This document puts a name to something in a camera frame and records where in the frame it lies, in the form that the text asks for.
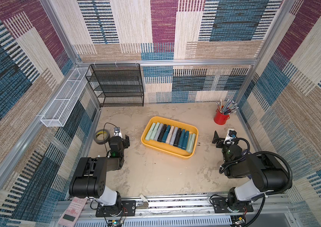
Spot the yellow plastic storage tray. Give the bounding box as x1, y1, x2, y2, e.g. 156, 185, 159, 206
141, 116, 199, 159

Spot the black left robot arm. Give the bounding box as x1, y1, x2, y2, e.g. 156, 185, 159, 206
69, 127, 130, 216

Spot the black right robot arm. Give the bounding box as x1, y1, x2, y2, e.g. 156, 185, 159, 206
210, 129, 293, 213

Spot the black yellow tape roll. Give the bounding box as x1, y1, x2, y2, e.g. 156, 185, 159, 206
93, 129, 110, 145

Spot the red pen holder cup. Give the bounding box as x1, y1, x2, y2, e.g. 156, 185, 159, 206
213, 110, 230, 125

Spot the pink calculator device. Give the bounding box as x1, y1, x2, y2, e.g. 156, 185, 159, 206
58, 197, 88, 227

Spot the black wire mesh shelf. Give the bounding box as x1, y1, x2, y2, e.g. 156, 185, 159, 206
86, 63, 144, 107

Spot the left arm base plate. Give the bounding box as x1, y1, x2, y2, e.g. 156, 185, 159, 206
95, 200, 136, 218

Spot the white wire mesh basket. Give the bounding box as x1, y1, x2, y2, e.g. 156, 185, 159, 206
41, 68, 88, 127

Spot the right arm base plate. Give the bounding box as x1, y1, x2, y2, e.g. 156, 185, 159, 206
210, 197, 254, 213

